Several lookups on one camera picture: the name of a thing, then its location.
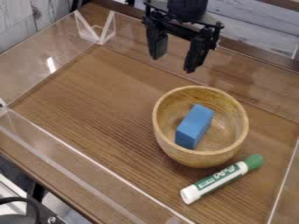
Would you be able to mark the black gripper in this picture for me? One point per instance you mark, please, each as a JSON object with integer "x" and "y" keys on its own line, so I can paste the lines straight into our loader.
{"x": 186, "y": 20}

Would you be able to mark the blue rectangular block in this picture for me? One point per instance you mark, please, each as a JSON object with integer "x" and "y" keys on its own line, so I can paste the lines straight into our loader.
{"x": 194, "y": 126}

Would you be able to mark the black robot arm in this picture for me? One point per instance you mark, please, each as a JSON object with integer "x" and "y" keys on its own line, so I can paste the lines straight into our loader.
{"x": 183, "y": 19}

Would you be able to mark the brown wooden bowl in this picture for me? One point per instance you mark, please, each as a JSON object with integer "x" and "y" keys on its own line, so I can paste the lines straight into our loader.
{"x": 226, "y": 134}

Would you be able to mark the green and white marker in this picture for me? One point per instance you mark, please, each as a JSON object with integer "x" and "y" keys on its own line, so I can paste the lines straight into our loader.
{"x": 207, "y": 185}

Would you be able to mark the clear acrylic corner bracket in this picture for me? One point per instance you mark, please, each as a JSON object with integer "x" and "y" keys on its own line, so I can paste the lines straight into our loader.
{"x": 95, "y": 33}

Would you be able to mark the black metal table frame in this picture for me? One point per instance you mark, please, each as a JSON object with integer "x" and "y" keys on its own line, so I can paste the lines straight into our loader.
{"x": 36, "y": 194}

